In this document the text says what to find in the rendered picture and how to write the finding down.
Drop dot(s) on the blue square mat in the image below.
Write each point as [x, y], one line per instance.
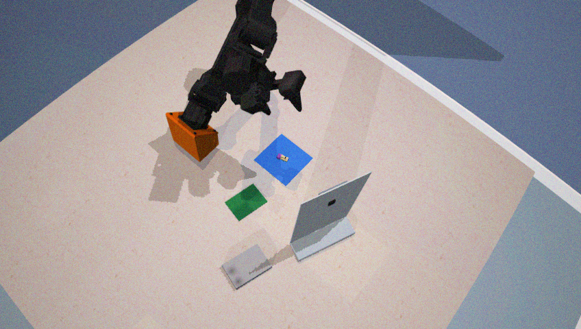
[282, 170]

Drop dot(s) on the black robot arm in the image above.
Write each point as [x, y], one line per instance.
[233, 68]

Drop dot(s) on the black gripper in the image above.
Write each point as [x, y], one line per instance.
[289, 86]

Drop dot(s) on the grey panel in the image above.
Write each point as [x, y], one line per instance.
[321, 220]

